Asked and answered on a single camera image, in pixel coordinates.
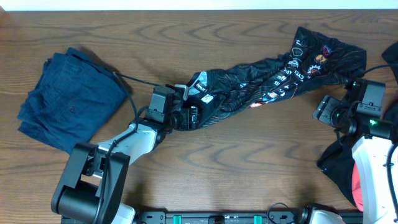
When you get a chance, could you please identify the black printed cycling jersey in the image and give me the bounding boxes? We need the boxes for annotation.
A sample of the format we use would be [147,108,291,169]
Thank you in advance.
[182,27,367,129]

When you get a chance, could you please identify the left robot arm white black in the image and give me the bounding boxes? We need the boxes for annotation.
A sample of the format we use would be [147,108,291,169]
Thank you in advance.
[51,106,198,223]

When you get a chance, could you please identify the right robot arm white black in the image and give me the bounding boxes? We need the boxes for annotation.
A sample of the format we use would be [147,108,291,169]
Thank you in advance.
[313,95,397,223]

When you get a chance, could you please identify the black garment in pile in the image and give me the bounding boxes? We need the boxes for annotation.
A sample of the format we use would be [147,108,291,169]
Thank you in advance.
[317,140,356,206]

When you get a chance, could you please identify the black garment at right edge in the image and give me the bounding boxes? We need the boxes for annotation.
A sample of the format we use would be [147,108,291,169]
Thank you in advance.
[381,42,398,83]

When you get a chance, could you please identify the red garment in pile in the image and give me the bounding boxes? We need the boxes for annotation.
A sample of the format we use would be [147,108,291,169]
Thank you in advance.
[351,164,364,212]

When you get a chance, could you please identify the folded navy blue shirt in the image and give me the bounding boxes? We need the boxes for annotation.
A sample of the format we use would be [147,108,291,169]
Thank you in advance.
[17,48,127,154]

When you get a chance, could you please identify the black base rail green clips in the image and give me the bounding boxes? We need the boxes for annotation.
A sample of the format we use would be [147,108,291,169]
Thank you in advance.
[60,203,364,224]

